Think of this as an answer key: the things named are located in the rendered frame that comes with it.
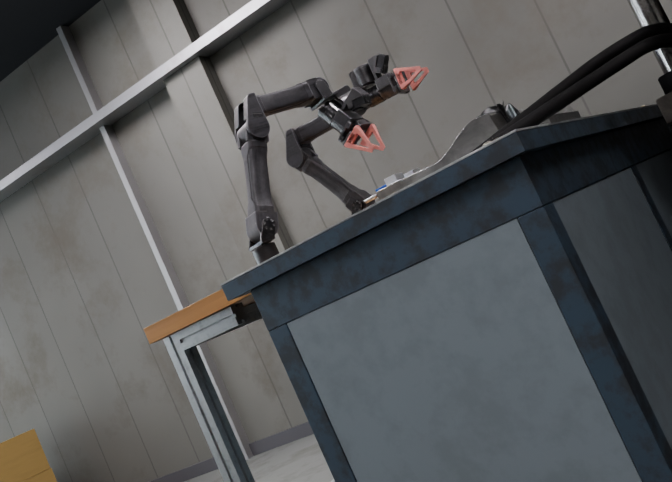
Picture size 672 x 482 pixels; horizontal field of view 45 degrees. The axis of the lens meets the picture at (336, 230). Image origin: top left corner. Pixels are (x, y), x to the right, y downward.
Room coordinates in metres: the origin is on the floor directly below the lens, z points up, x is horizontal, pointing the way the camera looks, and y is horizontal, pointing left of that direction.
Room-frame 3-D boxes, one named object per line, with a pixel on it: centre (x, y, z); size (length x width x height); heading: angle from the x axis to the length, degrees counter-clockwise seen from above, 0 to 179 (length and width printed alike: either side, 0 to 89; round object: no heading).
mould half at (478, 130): (2.12, -0.42, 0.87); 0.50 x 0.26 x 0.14; 57
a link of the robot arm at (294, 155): (2.58, -0.10, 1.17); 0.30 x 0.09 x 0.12; 62
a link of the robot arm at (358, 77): (2.50, -0.25, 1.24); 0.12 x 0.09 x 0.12; 62
